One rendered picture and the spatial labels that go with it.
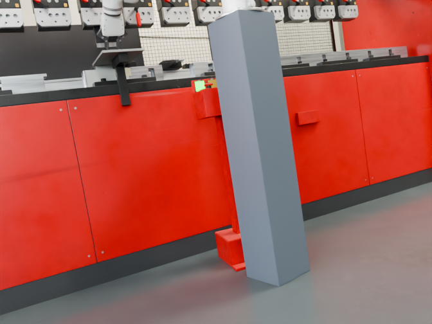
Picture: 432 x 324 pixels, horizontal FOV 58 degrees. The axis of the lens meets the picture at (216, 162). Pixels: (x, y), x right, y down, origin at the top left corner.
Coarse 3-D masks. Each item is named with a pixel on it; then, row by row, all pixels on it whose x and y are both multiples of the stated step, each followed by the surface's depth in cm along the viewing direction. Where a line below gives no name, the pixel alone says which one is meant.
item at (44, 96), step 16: (336, 64) 235; (352, 64) 241; (368, 64) 247; (384, 64) 253; (160, 80) 187; (176, 80) 191; (0, 96) 158; (16, 96) 161; (32, 96) 163; (48, 96) 166; (64, 96) 169; (80, 96) 172
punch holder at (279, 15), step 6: (258, 0) 226; (270, 0) 227; (276, 0) 229; (258, 6) 227; (264, 6) 225; (270, 6) 227; (276, 6) 229; (282, 6) 231; (276, 12) 229; (282, 12) 231; (276, 18) 229; (282, 18) 231
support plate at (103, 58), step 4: (136, 48) 169; (140, 48) 170; (104, 52) 163; (108, 52) 164; (112, 52) 165; (116, 52) 166; (120, 52) 167; (124, 52) 168; (128, 52) 170; (132, 52) 171; (136, 52) 172; (140, 52) 173; (100, 56) 169; (104, 56) 170; (108, 56) 171; (112, 56) 172; (128, 56) 177; (132, 56) 179; (136, 56) 180; (96, 60) 176; (100, 60) 177; (104, 60) 179; (108, 60) 180; (96, 64) 184; (100, 64) 186; (104, 64) 187; (108, 64) 189
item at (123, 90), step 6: (120, 54) 168; (126, 54) 169; (114, 60) 175; (120, 60) 168; (126, 60) 169; (114, 66) 177; (120, 66) 177; (120, 72) 177; (120, 78) 177; (126, 78) 178; (120, 84) 177; (126, 84) 178; (120, 90) 177; (126, 90) 178; (120, 96) 178; (126, 96) 178; (126, 102) 178
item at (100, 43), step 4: (96, 28) 188; (96, 32) 188; (96, 36) 188; (112, 36) 191; (96, 40) 188; (100, 40) 189; (108, 40) 190; (112, 40) 191; (96, 44) 189; (100, 44) 190; (104, 44) 190; (112, 44) 192
